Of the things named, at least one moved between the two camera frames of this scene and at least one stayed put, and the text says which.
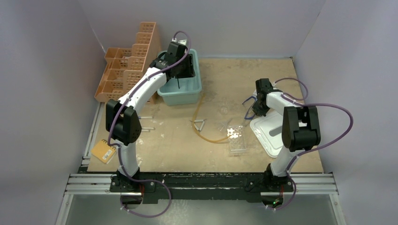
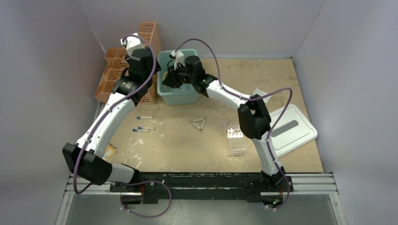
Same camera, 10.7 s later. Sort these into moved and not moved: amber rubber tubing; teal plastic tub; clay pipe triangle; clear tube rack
Moved: amber rubber tubing
Not moved: teal plastic tub; clay pipe triangle; clear tube rack
